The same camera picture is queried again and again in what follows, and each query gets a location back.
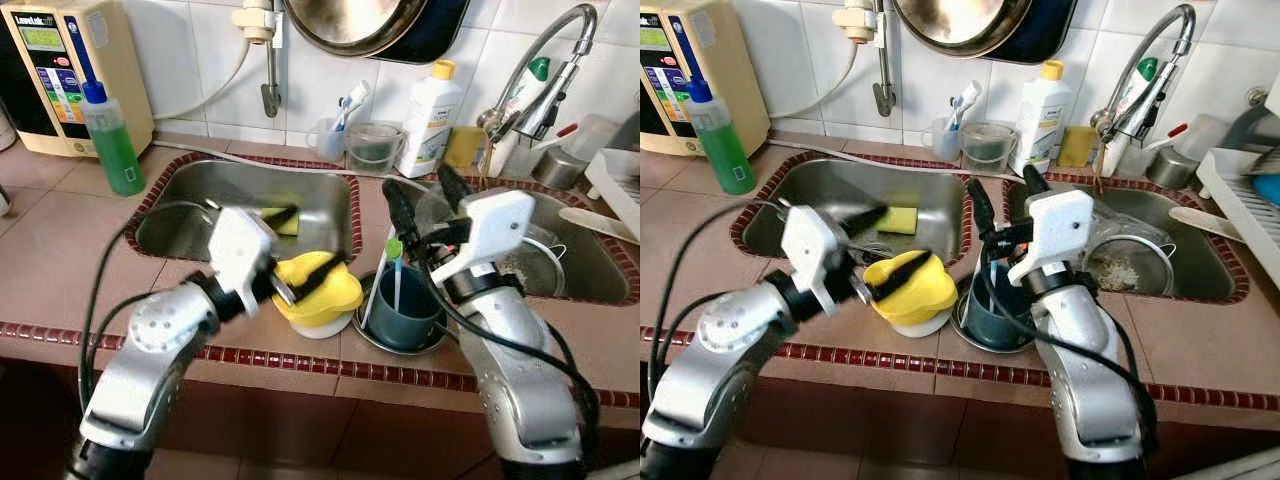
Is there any white bottle yellow cap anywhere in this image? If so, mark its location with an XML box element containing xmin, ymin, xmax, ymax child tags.
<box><xmin>397</xmin><ymin>60</ymin><xmax>464</xmax><ymax>180</ymax></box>
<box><xmin>1011</xmin><ymin>60</ymin><xmax>1074</xmax><ymax>177</ymax></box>

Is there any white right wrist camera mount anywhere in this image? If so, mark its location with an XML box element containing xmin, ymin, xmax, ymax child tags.
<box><xmin>429</xmin><ymin>187</ymin><xmax>537</xmax><ymax>288</ymax></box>
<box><xmin>1007</xmin><ymin>187</ymin><xmax>1095</xmax><ymax>288</ymax></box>

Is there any yellow plastic bowl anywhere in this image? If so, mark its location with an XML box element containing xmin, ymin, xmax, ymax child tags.
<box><xmin>272</xmin><ymin>250</ymin><xmax>365</xmax><ymax>329</ymax></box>
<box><xmin>862</xmin><ymin>250</ymin><xmax>959</xmax><ymax>327</ymax></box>

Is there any round steel plate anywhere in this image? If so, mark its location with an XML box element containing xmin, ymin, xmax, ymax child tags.
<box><xmin>949</xmin><ymin>278</ymin><xmax>1048</xmax><ymax>355</ymax></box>
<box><xmin>351</xmin><ymin>270</ymin><xmax>453</xmax><ymax>357</ymax></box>

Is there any green soap bottle blue cap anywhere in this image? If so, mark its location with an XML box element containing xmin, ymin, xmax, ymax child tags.
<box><xmin>78</xmin><ymin>80</ymin><xmax>147</xmax><ymax>198</ymax></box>
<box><xmin>685</xmin><ymin>78</ymin><xmax>759</xmax><ymax>197</ymax></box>

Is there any steel spoon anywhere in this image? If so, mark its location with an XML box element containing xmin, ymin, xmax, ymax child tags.
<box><xmin>358</xmin><ymin>248</ymin><xmax>398</xmax><ymax>333</ymax></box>

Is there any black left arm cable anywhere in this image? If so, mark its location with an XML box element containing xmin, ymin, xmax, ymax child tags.
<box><xmin>646</xmin><ymin>198</ymin><xmax>796</xmax><ymax>406</ymax></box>
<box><xmin>76</xmin><ymin>198</ymin><xmax>221</xmax><ymax>406</ymax></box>

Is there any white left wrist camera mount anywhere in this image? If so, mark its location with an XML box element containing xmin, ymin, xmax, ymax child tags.
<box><xmin>781</xmin><ymin>205</ymin><xmax>852</xmax><ymax>318</ymax></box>
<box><xmin>207</xmin><ymin>205</ymin><xmax>280</xmax><ymax>318</ymax></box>

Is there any pale flat spatula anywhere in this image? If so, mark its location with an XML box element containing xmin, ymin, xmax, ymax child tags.
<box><xmin>1167</xmin><ymin>204</ymin><xmax>1223</xmax><ymax>243</ymax></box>
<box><xmin>557</xmin><ymin>204</ymin><xmax>641</xmax><ymax>247</ymax></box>

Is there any steel sink faucet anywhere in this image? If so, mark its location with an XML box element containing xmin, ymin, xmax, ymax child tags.
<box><xmin>477</xmin><ymin>3</ymin><xmax>600</xmax><ymax>151</ymax></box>
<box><xmin>1089</xmin><ymin>3</ymin><xmax>1197</xmax><ymax>151</ymax></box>

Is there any clear plastic tub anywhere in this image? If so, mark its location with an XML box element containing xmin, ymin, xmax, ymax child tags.
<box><xmin>959</xmin><ymin>121</ymin><xmax>1017</xmax><ymax>174</ymax></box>
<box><xmin>344</xmin><ymin>121</ymin><xmax>407</xmax><ymax>174</ymax></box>

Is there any blue plastic cup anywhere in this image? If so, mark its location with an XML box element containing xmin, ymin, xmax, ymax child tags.
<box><xmin>364</xmin><ymin>262</ymin><xmax>449</xmax><ymax>352</ymax></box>
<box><xmin>962</xmin><ymin>262</ymin><xmax>1043</xmax><ymax>352</ymax></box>

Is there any steel bowl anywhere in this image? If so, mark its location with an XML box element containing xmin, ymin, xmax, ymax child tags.
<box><xmin>1224</xmin><ymin>100</ymin><xmax>1280</xmax><ymax>153</ymax></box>

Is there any small clear cup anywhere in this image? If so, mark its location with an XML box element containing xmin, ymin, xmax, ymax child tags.
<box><xmin>309</xmin><ymin>115</ymin><xmax>347</xmax><ymax>165</ymax></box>
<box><xmin>924</xmin><ymin>115</ymin><xmax>960</xmax><ymax>164</ymax></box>

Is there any hanging steel wok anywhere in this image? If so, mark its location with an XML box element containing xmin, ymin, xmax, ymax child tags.
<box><xmin>283</xmin><ymin>0</ymin><xmax>413</xmax><ymax>59</ymax></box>
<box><xmin>892</xmin><ymin>0</ymin><xmax>1036</xmax><ymax>59</ymax></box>

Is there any white water hose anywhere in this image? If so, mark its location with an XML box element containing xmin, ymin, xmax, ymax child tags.
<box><xmin>150</xmin><ymin>35</ymin><xmax>251</xmax><ymax>122</ymax></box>
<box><xmin>770</xmin><ymin>35</ymin><xmax>863</xmax><ymax>122</ymax></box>

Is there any bright yellow sponge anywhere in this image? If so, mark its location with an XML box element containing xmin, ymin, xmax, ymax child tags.
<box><xmin>262</xmin><ymin>207</ymin><xmax>302</xmax><ymax>238</ymax></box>
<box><xmin>874</xmin><ymin>205</ymin><xmax>922</xmax><ymax>237</ymax></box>

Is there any small steel cup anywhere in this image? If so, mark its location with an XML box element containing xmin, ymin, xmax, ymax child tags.
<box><xmin>534</xmin><ymin>147</ymin><xmax>587</xmax><ymax>192</ymax></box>
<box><xmin>1146</xmin><ymin>145</ymin><xmax>1199</xmax><ymax>191</ymax></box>

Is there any steel sink basin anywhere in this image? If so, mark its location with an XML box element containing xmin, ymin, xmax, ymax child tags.
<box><xmin>133</xmin><ymin>158</ymin><xmax>359</xmax><ymax>265</ymax></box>
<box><xmin>413</xmin><ymin>178</ymin><xmax>641</xmax><ymax>304</ymax></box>
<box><xmin>738</xmin><ymin>158</ymin><xmax>968</xmax><ymax>265</ymax></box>
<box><xmin>1003</xmin><ymin>176</ymin><xmax>1249</xmax><ymax>304</ymax></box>

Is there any clear plastic container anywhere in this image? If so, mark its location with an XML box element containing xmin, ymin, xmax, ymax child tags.
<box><xmin>1172</xmin><ymin>112</ymin><xmax>1231</xmax><ymax>161</ymax></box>
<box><xmin>560</xmin><ymin>112</ymin><xmax>623</xmax><ymax>163</ymax></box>

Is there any cream water ionizer machine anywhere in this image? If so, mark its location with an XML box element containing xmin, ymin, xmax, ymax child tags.
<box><xmin>0</xmin><ymin>0</ymin><xmax>157</xmax><ymax>159</ymax></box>
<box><xmin>640</xmin><ymin>5</ymin><xmax>738</xmax><ymax>157</ymax></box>

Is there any small white saucer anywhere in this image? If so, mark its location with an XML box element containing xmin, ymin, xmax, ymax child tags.
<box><xmin>880</xmin><ymin>308</ymin><xmax>954</xmax><ymax>339</ymax></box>
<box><xmin>290</xmin><ymin>308</ymin><xmax>358</xmax><ymax>340</ymax></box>

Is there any hanging black pan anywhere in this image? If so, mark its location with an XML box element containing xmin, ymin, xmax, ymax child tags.
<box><xmin>990</xmin><ymin>0</ymin><xmax>1073</xmax><ymax>64</ymax></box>
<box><xmin>375</xmin><ymin>0</ymin><xmax>472</xmax><ymax>64</ymax></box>

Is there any steel tap with white fitting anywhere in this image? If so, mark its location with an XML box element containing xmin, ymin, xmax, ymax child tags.
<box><xmin>231</xmin><ymin>0</ymin><xmax>288</xmax><ymax>120</ymax></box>
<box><xmin>844</xmin><ymin>0</ymin><xmax>899</xmax><ymax>119</ymax></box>

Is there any mustard yellow sponge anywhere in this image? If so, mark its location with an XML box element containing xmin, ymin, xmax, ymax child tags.
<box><xmin>1057</xmin><ymin>125</ymin><xmax>1100</xmax><ymax>170</ymax></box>
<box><xmin>444</xmin><ymin>125</ymin><xmax>487</xmax><ymax>172</ymax></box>

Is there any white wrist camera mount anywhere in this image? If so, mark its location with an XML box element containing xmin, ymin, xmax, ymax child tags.
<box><xmin>207</xmin><ymin>205</ymin><xmax>280</xmax><ymax>318</ymax></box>
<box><xmin>1007</xmin><ymin>187</ymin><xmax>1095</xmax><ymax>288</ymax></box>
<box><xmin>781</xmin><ymin>205</ymin><xmax>852</xmax><ymax>318</ymax></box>
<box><xmin>429</xmin><ymin>187</ymin><xmax>537</xmax><ymax>288</ymax></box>

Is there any white bottle green cap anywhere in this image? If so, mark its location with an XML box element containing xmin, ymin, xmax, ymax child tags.
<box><xmin>495</xmin><ymin>56</ymin><xmax>552</xmax><ymax>179</ymax></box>
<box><xmin>1100</xmin><ymin>56</ymin><xmax>1162</xmax><ymax>177</ymax></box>

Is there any white dish rack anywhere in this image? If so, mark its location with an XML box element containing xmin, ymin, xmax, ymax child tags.
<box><xmin>1196</xmin><ymin>145</ymin><xmax>1280</xmax><ymax>263</ymax></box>
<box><xmin>584</xmin><ymin>147</ymin><xmax>641</xmax><ymax>243</ymax></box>

